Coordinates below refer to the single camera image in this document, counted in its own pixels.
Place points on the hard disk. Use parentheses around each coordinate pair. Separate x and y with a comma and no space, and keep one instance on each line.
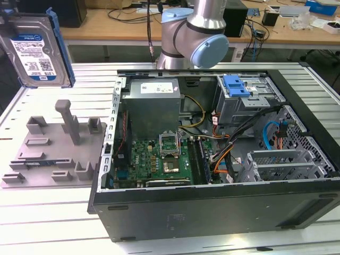
(32,53)

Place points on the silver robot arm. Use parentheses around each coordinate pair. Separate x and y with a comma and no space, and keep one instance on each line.
(202,16)

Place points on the metal disk bay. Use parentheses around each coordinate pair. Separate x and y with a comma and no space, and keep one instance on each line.
(279,170)

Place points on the grey power supply unit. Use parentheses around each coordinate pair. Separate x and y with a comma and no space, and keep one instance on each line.
(151,111)

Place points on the CPU socket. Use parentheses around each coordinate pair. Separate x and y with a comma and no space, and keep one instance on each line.
(171,166)

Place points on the RAM slot black clips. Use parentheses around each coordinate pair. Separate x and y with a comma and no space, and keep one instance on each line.
(203,160)
(193,160)

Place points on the green motherboard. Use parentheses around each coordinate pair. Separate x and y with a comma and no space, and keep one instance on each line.
(143,159)

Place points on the RAM slot white clips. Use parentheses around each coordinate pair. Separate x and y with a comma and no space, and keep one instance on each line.
(197,160)

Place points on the black graphics card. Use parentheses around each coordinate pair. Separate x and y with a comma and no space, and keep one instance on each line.
(170,182)

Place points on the metal optical drive cage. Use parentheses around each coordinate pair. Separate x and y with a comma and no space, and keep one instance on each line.
(233,111)

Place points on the blue plastic drive latch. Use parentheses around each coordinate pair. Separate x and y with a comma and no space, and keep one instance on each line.
(235,85)

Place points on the black PC case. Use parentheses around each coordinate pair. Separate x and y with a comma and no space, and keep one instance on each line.
(212,212)

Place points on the grey parts rack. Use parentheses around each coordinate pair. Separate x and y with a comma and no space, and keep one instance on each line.
(61,159)

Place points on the black tower box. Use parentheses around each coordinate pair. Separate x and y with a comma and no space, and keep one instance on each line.
(237,24)

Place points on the wooden desk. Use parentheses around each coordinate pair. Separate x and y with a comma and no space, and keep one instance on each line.
(93,30)

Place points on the green RAM stick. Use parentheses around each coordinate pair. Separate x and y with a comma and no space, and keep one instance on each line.
(40,164)

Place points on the small black box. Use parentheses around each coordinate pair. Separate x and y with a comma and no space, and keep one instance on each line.
(270,18)

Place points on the large black computer case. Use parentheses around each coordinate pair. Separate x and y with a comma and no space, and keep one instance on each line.
(71,13)

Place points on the clear plastic bag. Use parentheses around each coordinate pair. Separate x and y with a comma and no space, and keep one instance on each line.
(301,20)

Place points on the blue cardboard box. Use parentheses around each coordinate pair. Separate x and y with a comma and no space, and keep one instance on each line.
(321,8)

